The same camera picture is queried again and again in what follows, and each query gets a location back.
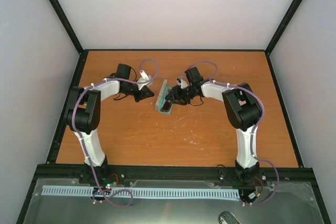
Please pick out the black frame post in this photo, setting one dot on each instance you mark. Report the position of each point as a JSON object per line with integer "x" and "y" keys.
{"x": 289, "y": 14}
{"x": 67, "y": 26}

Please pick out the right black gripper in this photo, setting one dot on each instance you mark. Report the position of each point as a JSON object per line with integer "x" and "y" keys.
{"x": 175, "y": 90}

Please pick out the right black frame post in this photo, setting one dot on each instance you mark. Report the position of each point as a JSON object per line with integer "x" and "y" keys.
{"x": 289, "y": 14}

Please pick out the black oval remote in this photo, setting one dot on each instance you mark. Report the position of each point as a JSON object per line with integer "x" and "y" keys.
{"x": 227, "y": 217}

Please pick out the left black frame post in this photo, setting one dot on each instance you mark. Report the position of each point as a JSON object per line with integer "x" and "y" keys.
{"x": 67, "y": 26}

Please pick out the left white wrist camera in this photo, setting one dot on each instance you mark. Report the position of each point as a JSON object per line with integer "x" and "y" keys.
{"x": 144, "y": 80}

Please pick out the grey glasses case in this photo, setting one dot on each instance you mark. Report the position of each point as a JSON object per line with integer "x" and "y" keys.
{"x": 161, "y": 98}

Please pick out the blue slotted cable duct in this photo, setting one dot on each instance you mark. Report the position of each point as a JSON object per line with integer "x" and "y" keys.
{"x": 145, "y": 193}

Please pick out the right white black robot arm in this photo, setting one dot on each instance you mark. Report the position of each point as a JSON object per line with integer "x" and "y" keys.
{"x": 244, "y": 111}

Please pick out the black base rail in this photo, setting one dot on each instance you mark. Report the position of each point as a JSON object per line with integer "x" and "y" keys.
{"x": 223, "y": 176}

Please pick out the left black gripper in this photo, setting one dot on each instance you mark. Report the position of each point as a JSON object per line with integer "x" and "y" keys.
{"x": 143, "y": 94}

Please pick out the brown sunglasses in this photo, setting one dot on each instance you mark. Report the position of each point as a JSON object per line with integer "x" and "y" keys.
{"x": 166, "y": 107}

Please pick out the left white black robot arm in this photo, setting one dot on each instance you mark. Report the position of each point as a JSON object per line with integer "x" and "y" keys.
{"x": 83, "y": 110}

